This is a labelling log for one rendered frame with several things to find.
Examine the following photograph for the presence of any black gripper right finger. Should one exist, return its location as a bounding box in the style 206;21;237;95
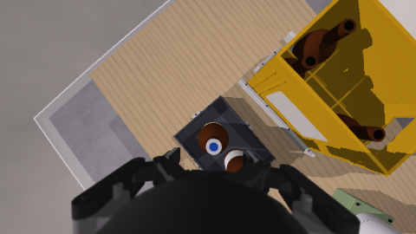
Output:
222;150;361;234

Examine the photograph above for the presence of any brown glass bottle with beige label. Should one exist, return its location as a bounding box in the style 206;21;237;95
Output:
198;121;229;155

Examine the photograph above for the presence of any white flat bar with screws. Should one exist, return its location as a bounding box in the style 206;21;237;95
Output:
238;30;315;157

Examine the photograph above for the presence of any yellow crate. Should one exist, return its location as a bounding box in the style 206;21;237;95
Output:
247;0;416;177

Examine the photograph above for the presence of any brown glass bottle with white label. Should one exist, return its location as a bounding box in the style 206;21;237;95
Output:
224;148;243;172

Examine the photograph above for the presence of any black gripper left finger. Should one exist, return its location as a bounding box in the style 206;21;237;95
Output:
71;147;196;234

